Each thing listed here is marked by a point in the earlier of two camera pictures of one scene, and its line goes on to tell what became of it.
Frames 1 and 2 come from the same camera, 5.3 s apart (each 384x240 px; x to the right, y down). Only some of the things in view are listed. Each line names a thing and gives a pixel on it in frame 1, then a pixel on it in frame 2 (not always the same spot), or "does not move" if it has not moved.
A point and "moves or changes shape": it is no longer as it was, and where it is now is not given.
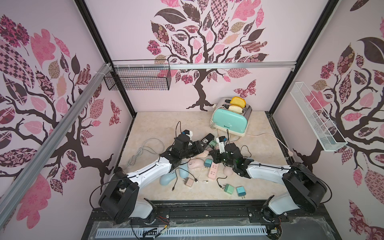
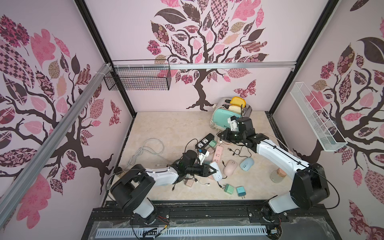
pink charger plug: [188, 181] does not move
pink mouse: [227, 171] does not move
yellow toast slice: [238, 101] does not move
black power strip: [208, 138] does not move
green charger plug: [228, 188] does not move
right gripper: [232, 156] to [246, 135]
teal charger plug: [241, 191] does not move
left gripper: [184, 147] to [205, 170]
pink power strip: [213, 170] moves or changes shape
